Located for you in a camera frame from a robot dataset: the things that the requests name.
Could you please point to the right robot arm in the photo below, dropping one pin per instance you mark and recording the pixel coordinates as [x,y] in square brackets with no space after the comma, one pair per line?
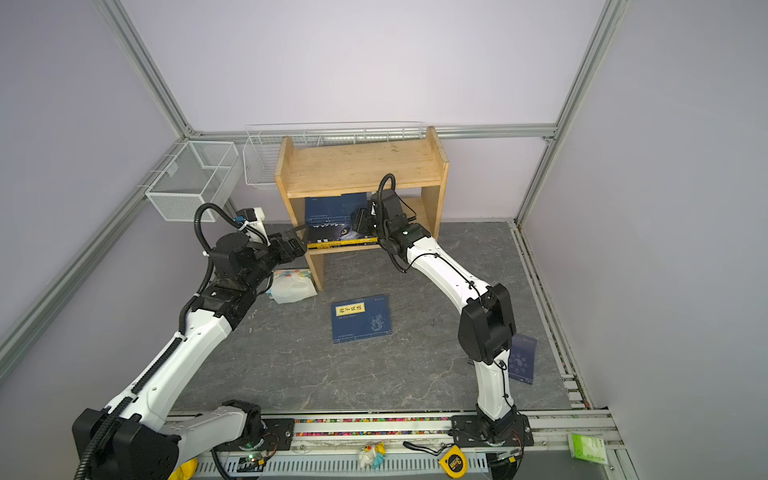
[486,324]

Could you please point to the yellow tape measure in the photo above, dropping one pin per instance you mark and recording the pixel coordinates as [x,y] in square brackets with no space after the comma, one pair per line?
[454,462]

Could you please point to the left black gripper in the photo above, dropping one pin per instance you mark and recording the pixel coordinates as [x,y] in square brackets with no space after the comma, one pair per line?
[298,248]

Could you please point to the small colourful toy figure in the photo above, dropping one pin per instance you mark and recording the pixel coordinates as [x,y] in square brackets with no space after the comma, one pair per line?
[372,456]

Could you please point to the white tissue pack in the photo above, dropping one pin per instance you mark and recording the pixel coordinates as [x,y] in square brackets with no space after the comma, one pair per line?
[292,285]

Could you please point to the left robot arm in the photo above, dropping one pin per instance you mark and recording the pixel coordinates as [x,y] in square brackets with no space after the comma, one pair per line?
[174,354]

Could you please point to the yellow banana toy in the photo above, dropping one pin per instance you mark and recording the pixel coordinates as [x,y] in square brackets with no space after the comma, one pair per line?
[185,471]

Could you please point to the black book gold title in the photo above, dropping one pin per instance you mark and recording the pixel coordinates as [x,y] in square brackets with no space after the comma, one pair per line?
[336,245]

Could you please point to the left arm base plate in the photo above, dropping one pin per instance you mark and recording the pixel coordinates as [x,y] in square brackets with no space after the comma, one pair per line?
[272,435]

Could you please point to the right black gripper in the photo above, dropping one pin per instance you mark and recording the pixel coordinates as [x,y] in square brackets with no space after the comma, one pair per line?
[362,224]

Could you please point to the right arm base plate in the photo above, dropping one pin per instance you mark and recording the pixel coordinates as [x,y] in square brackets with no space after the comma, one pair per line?
[476,431]

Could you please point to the wooden two-tier shelf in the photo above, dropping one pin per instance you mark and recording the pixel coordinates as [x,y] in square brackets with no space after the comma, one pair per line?
[335,170]

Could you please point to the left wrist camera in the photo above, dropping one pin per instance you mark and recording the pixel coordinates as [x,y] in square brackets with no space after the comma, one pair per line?
[250,221]

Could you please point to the aluminium rail with cable duct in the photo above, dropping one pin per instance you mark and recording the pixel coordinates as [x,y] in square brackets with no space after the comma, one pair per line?
[329,444]

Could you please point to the blue folder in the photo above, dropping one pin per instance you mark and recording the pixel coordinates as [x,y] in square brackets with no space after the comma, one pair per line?
[360,319]
[521,360]
[333,210]

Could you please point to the white mesh box basket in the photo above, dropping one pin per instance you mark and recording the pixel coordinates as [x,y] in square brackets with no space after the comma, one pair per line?
[198,172]

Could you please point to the white wire rack basket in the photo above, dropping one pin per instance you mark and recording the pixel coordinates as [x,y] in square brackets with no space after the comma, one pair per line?
[261,150]

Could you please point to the yellow cartoon cover book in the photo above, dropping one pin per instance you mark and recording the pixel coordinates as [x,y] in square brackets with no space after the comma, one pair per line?
[359,240]

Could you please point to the green white small box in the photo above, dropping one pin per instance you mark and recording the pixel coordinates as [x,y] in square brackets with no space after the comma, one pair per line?
[588,448]

